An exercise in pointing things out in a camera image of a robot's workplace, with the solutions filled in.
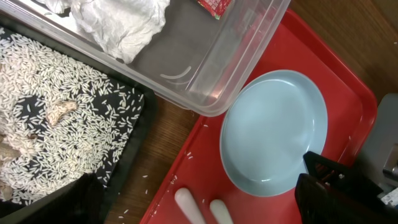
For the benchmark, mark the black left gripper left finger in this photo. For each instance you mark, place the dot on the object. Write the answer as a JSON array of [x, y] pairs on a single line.
[[79, 202]]

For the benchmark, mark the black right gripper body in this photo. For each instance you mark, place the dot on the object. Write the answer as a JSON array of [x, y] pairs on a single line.
[[348, 180]]

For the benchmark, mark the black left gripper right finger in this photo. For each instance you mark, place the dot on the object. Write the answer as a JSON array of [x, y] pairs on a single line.
[[319, 203]]

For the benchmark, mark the light blue plate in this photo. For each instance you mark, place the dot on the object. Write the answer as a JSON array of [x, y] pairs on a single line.
[[274, 121]]

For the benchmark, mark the rice and food leftovers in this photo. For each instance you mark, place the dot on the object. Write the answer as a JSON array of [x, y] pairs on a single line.
[[60, 119]]

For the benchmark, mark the white plastic spoon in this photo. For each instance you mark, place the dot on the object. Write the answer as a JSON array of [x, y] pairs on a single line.
[[188, 206]]

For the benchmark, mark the pink plastic fork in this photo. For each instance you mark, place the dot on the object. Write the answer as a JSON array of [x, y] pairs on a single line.
[[220, 212]]

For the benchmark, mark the grey dishwasher rack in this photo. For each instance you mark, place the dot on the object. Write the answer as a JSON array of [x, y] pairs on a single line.
[[378, 156]]

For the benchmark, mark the black waste tray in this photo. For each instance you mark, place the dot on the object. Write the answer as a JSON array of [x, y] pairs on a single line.
[[141, 128]]

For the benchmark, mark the clear plastic waste bin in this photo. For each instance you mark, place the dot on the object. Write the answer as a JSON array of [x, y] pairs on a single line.
[[197, 62]]

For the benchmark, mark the crumpled white paper napkin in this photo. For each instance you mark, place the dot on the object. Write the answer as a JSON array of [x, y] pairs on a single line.
[[122, 28]]

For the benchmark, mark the red snack wrapper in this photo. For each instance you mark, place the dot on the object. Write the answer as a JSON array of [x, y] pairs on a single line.
[[215, 7]]

